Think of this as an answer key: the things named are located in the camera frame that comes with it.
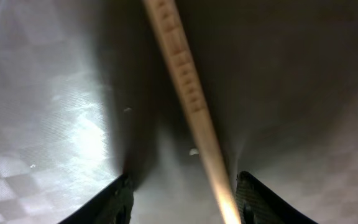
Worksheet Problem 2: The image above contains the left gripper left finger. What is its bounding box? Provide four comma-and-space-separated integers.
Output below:
59, 174, 134, 224

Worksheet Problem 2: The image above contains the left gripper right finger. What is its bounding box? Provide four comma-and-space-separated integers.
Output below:
235, 171, 317, 224

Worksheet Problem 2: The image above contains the wooden chopstick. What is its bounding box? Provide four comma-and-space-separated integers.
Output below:
143, 0, 241, 224

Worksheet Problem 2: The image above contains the dark brown serving tray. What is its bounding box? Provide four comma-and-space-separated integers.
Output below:
0, 0, 358, 223

